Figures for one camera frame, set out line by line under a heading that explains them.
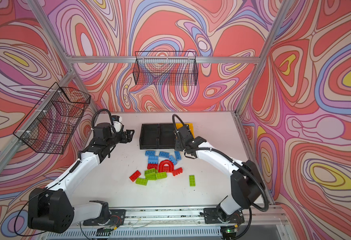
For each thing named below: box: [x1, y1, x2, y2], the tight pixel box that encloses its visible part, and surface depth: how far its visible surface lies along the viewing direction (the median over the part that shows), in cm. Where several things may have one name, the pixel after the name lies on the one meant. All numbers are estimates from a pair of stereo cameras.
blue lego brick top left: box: [145, 151, 156, 157], surface depth 97 cm
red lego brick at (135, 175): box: [129, 170, 142, 182], surface depth 88 cm
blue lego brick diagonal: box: [168, 155, 178, 166], surface depth 93 cm
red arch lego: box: [158, 159, 174, 173], surface depth 91 cm
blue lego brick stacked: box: [148, 155, 159, 164], surface depth 95 cm
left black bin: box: [139, 123, 159, 150], surface depth 101 cm
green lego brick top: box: [144, 168, 158, 180], surface depth 87 cm
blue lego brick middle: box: [159, 151, 170, 158], surface depth 97 cm
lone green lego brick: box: [189, 174, 196, 187], surface depth 87 cm
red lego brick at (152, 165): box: [147, 163, 159, 170], surface depth 91 cm
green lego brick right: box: [156, 171, 168, 180], surface depth 86 cm
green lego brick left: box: [135, 177, 148, 186], surface depth 86 cm
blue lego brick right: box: [174, 150, 182, 161], surface depth 97 cm
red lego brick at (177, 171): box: [172, 167, 183, 177], surface depth 89 cm
